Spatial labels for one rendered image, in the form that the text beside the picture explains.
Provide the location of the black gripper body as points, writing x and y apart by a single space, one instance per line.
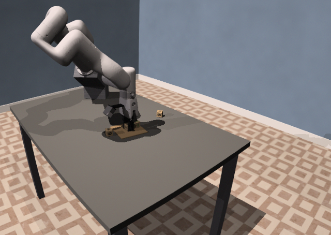
130 104

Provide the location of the tan flat mat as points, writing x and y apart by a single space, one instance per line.
122 133

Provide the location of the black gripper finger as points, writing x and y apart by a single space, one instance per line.
131 122
125 120

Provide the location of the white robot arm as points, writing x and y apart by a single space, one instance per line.
75 44

